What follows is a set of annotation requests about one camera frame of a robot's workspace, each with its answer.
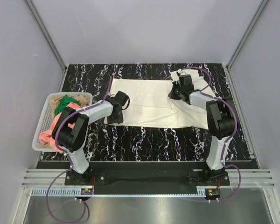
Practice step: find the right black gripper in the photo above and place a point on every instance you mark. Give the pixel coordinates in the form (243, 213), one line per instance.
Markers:
(171, 94)

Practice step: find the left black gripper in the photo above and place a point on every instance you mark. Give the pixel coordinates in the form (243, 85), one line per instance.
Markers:
(118, 120)

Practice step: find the cream white t shirt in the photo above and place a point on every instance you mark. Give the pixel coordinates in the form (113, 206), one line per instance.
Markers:
(150, 105)

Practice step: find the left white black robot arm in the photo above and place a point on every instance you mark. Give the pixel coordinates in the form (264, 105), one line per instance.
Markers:
(70, 131)

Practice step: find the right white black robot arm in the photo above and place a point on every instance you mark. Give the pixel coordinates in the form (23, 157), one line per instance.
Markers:
(222, 118)

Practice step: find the green t shirt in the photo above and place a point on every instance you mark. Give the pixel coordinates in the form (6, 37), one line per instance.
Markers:
(64, 103)

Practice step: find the beige t shirt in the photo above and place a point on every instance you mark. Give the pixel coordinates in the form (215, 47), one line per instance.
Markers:
(54, 101)

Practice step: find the white plastic laundry basket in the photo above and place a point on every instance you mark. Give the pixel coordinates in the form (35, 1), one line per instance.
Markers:
(45, 119)

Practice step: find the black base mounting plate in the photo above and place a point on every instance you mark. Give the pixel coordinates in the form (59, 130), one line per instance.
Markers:
(147, 178)

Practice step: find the salmon pink t shirt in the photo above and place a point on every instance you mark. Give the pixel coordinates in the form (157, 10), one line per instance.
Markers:
(46, 136)

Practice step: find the left small circuit board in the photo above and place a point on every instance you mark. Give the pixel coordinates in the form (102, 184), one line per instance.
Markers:
(87, 191)

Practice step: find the small circuit board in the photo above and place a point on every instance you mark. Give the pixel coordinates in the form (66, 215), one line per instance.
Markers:
(213, 192)
(87, 191)

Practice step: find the right small circuit board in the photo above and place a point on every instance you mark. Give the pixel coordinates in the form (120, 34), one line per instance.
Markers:
(213, 192)

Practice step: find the left aluminium frame post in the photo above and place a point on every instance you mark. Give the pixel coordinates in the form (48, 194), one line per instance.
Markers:
(36, 15)

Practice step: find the aluminium frame post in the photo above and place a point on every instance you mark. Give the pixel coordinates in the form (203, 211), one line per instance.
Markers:
(259, 11)
(36, 15)

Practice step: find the white slotted cable duct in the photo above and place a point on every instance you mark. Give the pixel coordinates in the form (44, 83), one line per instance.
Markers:
(58, 192)

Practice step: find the aluminium front rail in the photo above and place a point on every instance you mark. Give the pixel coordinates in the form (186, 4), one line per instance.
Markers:
(250, 178)

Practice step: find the right aluminium frame post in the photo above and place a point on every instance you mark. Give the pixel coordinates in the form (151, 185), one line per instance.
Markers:
(259, 11)

